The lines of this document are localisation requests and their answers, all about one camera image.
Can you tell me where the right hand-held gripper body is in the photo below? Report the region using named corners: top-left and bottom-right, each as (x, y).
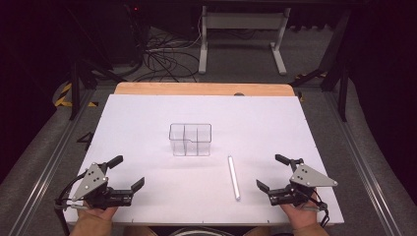
top-left (267, 158), bottom-right (339, 211)

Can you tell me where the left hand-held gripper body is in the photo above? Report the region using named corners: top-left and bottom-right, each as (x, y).
top-left (71, 162), bottom-right (136, 211)

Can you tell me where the white pen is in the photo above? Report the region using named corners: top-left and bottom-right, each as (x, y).
top-left (227, 155), bottom-right (242, 202)

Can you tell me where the clear plastic organizer box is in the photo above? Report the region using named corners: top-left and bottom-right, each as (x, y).
top-left (168, 123), bottom-right (212, 157)

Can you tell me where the person's left hand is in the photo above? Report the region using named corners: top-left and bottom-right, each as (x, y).
top-left (77, 204), bottom-right (119, 225)

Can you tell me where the person's right hand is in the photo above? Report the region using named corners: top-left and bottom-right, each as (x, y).
top-left (279, 192), bottom-right (325, 230)

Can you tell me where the white table board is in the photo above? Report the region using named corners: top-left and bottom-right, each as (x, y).
top-left (63, 93), bottom-right (345, 227)

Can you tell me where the black metal stand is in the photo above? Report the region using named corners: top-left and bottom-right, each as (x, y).
top-left (66, 57), bottom-right (100, 121)
top-left (289, 9), bottom-right (352, 123)

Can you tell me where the yellow black hazard tape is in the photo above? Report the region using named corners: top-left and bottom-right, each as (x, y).
top-left (53, 82), bottom-right (99, 109)

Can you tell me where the wooden table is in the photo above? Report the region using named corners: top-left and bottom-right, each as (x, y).
top-left (113, 82), bottom-right (296, 98)

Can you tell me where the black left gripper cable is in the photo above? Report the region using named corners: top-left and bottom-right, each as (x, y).
top-left (53, 172), bottom-right (89, 236)

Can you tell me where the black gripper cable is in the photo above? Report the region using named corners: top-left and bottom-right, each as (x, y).
top-left (313, 192), bottom-right (330, 229)
top-left (53, 172), bottom-right (89, 236)

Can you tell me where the black triangular bracket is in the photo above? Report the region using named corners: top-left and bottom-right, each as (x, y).
top-left (76, 131), bottom-right (94, 152)

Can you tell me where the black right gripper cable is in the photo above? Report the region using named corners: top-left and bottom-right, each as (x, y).
top-left (313, 192), bottom-right (330, 229)

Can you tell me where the aluminium floor rail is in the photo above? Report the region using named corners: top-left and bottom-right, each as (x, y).
top-left (322, 90), bottom-right (406, 236)
top-left (7, 88), bottom-right (98, 236)

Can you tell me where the tangle of floor cables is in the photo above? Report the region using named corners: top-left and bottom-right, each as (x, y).
top-left (130, 18), bottom-right (203, 84)

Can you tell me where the white metal stand frame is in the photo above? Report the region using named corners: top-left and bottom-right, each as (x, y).
top-left (198, 5), bottom-right (292, 77)

